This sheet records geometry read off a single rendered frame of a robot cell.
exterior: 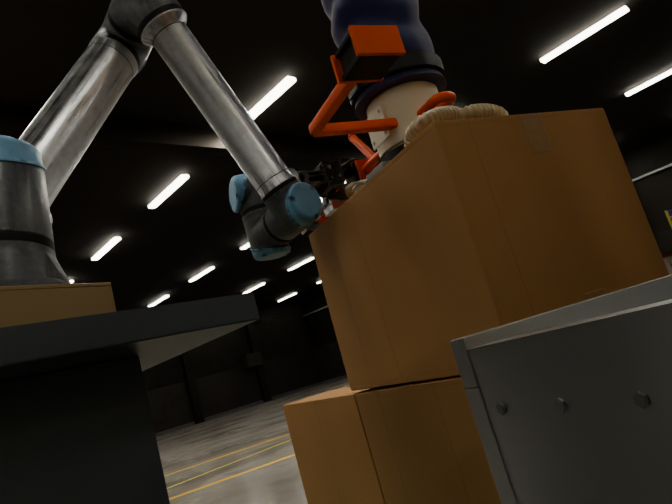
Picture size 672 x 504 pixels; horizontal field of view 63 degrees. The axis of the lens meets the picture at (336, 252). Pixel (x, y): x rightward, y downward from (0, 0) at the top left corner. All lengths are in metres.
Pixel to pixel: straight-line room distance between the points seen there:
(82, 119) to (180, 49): 0.25
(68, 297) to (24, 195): 0.19
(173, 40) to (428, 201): 0.66
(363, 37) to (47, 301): 0.58
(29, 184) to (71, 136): 0.31
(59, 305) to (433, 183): 0.58
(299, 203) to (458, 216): 0.41
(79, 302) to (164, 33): 0.69
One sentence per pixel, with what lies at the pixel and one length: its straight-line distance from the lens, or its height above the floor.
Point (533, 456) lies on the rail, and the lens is 0.65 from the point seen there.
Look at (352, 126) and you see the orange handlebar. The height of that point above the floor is 1.07.
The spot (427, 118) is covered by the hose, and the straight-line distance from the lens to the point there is 1.08.
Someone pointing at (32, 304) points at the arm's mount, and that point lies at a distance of 0.80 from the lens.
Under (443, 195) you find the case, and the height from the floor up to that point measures 0.83.
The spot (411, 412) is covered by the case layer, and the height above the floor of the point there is 0.49.
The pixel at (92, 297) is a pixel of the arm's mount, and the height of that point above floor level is 0.80.
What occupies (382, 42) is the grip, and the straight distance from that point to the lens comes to 0.91.
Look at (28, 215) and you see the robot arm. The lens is 0.91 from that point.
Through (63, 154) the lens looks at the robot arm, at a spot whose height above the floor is 1.15.
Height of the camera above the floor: 0.62
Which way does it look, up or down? 11 degrees up
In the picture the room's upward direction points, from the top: 16 degrees counter-clockwise
